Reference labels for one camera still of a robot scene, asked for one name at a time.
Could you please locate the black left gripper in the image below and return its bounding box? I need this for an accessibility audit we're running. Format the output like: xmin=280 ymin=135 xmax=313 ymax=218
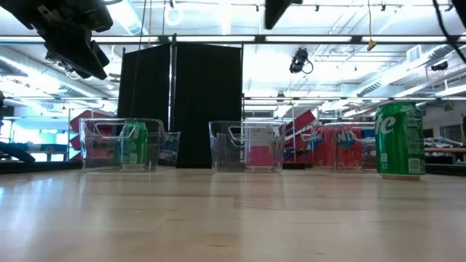
xmin=0 ymin=0 xmax=114 ymax=79

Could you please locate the clear plastic bin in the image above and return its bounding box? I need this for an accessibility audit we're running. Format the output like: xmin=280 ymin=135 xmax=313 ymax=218
xmin=301 ymin=122 xmax=378 ymax=172
xmin=79 ymin=117 xmax=182 ymax=172
xmin=208 ymin=120 xmax=287 ymax=174

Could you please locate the green Sprite soda can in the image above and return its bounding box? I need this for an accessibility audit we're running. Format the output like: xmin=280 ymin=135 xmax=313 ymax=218
xmin=374 ymin=101 xmax=427 ymax=181
xmin=121 ymin=122 xmax=149 ymax=167

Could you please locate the pink and white soda can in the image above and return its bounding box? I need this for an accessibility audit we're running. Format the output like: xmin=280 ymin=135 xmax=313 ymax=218
xmin=243 ymin=125 xmax=276 ymax=170

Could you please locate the red Fanta soda can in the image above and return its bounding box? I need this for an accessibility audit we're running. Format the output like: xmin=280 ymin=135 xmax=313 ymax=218
xmin=334 ymin=125 xmax=364 ymax=169
xmin=309 ymin=125 xmax=336 ymax=169

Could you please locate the red storage rack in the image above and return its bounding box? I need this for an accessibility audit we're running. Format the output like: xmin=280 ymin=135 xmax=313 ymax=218
xmin=68 ymin=108 xmax=110 ymax=161

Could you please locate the wooden workbench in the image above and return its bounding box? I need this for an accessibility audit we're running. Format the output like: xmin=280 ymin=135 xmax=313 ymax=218
xmin=424 ymin=136 xmax=466 ymax=164

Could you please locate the black hanging ceiling camera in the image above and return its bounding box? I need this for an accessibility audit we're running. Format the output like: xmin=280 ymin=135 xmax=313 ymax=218
xmin=289 ymin=47 xmax=314 ymax=76

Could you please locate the black metal table frame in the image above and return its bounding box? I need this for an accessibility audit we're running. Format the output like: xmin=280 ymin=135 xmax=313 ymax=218
xmin=0 ymin=159 xmax=466 ymax=176

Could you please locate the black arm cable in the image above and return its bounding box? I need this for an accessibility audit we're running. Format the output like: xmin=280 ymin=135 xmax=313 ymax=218
xmin=431 ymin=0 xmax=466 ymax=65

